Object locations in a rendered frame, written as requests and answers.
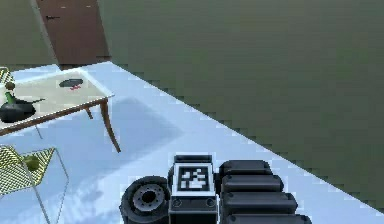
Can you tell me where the black dish with red base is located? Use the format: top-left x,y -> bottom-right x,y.
58,78 -> 85,91

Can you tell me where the green bottle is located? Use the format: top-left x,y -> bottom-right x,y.
3,81 -> 17,105

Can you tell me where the black frying pan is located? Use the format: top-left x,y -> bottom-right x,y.
0,97 -> 46,124

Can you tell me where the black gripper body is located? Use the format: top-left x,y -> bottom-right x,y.
118,175 -> 172,224

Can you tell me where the brown room door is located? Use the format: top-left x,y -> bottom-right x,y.
35,0 -> 112,66

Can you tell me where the white table with brown legs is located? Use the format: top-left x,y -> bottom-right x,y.
0,68 -> 122,154

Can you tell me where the green round object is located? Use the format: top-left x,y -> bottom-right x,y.
23,155 -> 42,172

